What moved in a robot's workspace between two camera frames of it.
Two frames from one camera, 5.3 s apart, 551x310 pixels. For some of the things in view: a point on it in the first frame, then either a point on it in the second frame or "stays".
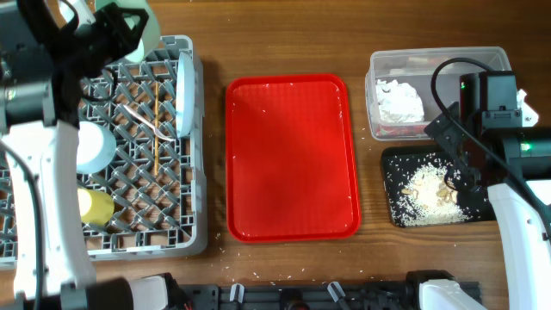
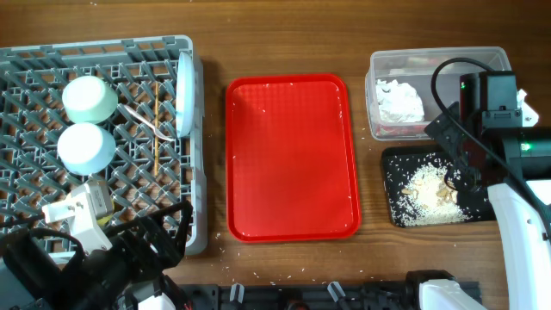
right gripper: x=445 y=128 stays
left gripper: x=111 y=21 → x=164 y=252
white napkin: x=399 y=102 stays
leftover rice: x=427 y=198 stays
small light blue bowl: x=96 y=148 stays
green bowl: x=150 y=33 → x=89 y=99
